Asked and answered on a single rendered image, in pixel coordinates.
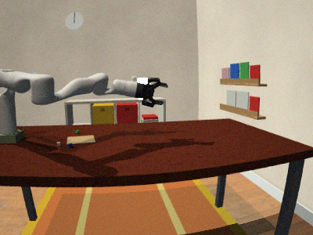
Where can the tan square mat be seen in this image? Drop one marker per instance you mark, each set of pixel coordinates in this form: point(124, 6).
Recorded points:
point(80, 139)

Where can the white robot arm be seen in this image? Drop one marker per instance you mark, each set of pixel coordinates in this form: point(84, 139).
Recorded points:
point(42, 91)

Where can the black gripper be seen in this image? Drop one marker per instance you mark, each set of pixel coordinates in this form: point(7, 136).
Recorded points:
point(146, 90)

